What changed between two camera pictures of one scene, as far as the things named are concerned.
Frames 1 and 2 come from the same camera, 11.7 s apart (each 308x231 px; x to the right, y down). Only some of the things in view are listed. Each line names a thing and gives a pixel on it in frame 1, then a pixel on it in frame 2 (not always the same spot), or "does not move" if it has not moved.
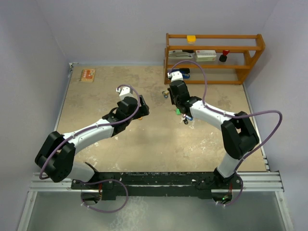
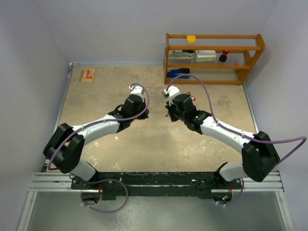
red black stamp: (223, 57) does not move
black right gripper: (172, 100) → (170, 109)
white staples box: (205, 55) does not move
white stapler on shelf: (181, 56) does not move
